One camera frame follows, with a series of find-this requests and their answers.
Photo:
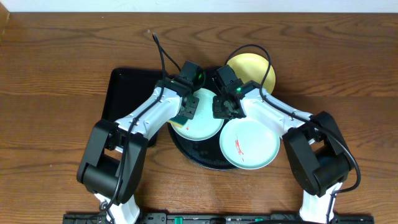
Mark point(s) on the light green plate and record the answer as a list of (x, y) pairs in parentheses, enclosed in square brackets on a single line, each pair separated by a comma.
[(248, 144), (203, 125)]

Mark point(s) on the black rectangular tray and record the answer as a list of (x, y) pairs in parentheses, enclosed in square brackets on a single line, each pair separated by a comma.
[(128, 88)]

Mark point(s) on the green yellow sponge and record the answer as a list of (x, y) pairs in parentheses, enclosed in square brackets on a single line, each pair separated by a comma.
[(178, 121)]

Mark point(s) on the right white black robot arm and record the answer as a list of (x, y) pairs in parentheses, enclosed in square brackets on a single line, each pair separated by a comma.
[(318, 155)]

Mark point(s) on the yellow plate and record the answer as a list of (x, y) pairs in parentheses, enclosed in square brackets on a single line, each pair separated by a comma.
[(253, 67)]

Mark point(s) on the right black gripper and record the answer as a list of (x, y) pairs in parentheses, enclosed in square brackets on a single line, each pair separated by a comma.
[(217, 111)]

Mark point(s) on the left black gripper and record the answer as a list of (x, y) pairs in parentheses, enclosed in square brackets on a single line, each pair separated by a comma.
[(191, 116)]

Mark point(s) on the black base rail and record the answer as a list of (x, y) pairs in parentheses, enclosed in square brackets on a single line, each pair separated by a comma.
[(162, 218)]

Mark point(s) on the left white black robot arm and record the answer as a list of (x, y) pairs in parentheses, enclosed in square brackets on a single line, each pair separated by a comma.
[(113, 161)]

